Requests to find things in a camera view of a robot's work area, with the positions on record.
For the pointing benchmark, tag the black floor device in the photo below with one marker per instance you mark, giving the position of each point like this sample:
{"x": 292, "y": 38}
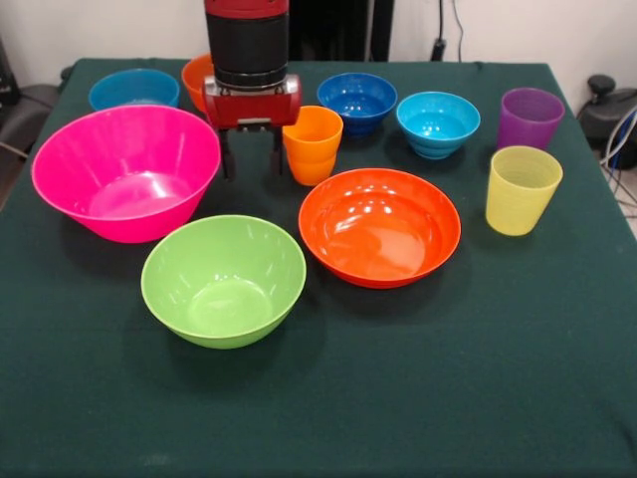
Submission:
{"x": 607, "y": 114}

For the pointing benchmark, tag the dark grey chair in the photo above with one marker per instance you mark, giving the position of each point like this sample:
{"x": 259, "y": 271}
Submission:
{"x": 27, "y": 114}

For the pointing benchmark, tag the light blue translucent bowl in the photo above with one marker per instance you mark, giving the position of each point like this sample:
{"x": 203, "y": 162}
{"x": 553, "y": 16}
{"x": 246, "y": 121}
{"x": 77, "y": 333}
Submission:
{"x": 129, "y": 87}

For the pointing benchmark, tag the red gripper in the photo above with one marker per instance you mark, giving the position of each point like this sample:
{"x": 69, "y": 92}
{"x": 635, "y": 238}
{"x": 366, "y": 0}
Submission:
{"x": 251, "y": 107}

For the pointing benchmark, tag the large pink plastic bowl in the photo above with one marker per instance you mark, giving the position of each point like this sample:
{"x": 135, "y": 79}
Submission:
{"x": 124, "y": 169}

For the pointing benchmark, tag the green plastic bowl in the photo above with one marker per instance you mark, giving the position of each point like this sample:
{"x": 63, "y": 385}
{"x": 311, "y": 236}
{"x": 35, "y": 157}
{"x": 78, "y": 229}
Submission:
{"x": 224, "y": 279}

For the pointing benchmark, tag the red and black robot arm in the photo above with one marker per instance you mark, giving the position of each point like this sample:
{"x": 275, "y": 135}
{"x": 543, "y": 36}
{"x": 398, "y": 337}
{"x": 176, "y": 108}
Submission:
{"x": 246, "y": 45}

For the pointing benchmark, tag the yellow plastic cup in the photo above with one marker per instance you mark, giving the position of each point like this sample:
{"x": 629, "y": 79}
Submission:
{"x": 520, "y": 199}

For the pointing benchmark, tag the dark blue ribbed bowl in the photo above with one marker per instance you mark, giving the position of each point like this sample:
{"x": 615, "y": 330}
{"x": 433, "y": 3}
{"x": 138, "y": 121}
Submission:
{"x": 356, "y": 104}

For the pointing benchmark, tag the orange translucent bowl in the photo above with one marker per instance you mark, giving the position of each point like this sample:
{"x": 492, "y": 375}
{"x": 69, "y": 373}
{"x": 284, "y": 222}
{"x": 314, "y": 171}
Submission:
{"x": 196, "y": 82}

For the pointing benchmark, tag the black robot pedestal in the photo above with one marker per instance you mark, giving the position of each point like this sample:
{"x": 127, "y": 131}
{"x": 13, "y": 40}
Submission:
{"x": 338, "y": 30}

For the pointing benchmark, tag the orange plastic cup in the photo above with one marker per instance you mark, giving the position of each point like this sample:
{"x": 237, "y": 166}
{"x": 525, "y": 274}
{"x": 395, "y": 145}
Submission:
{"x": 313, "y": 134}
{"x": 312, "y": 171}

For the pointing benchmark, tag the red-orange shallow bowl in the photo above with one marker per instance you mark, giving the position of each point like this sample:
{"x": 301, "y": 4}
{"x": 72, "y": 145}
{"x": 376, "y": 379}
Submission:
{"x": 378, "y": 229}

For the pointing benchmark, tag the dark green table cloth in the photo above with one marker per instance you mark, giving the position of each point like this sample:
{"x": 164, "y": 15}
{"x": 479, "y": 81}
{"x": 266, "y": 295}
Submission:
{"x": 398, "y": 373}

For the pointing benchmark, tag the purple plastic cup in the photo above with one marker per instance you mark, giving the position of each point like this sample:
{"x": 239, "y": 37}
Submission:
{"x": 530, "y": 124}

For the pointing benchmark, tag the cyan ribbed bowl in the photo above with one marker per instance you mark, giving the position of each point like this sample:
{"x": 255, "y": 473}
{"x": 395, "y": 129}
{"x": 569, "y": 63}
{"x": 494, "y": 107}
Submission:
{"x": 438, "y": 124}

